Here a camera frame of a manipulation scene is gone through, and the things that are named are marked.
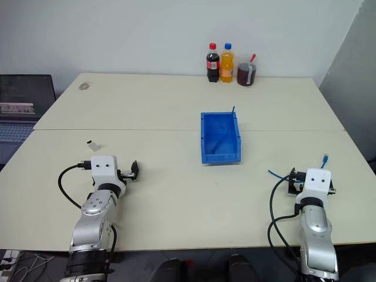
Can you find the blue ethernet cable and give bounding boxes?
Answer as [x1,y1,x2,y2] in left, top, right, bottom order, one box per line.
[267,153,330,184]

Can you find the open dark laptop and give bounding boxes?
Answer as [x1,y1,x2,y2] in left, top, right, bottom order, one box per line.
[0,73,57,164]

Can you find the white power strip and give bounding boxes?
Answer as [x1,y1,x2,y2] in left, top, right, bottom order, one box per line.
[0,249,21,273]

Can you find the blue plastic storage bin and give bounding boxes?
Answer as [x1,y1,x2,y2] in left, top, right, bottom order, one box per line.
[200,111,243,166]

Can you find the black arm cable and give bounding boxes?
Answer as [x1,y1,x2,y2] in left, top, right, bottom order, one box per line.
[267,176,305,278]
[57,160,92,210]

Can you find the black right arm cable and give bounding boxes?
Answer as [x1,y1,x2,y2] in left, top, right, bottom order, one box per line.
[267,176,305,278]

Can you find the grey partition panel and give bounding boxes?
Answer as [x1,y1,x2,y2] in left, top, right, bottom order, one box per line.
[318,0,376,174]

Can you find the orange soda bottle, blue cap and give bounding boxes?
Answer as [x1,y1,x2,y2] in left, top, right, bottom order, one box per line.
[220,42,235,84]

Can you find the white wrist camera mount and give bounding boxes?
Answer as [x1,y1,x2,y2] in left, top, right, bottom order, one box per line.
[89,155,127,195]
[295,167,333,204]

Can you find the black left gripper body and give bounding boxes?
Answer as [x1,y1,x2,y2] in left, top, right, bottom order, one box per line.
[116,168,133,182]

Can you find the cola bottle with red cap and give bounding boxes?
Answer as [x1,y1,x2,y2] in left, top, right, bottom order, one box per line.
[206,42,221,83]

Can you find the dark rounded shape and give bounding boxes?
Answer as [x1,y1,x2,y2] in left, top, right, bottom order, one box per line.
[152,257,189,282]
[228,253,263,282]

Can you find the cup of dark red liquid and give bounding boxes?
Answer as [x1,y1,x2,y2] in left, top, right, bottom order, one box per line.
[237,62,257,87]

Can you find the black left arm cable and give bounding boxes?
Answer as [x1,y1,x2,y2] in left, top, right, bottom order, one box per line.
[57,160,92,210]

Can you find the white floor cables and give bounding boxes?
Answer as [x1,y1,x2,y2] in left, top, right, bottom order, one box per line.
[11,253,55,282]

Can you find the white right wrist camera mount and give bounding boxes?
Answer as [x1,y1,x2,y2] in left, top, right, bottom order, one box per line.
[295,167,333,204]

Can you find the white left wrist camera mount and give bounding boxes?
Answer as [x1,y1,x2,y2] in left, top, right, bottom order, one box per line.
[89,155,127,195]

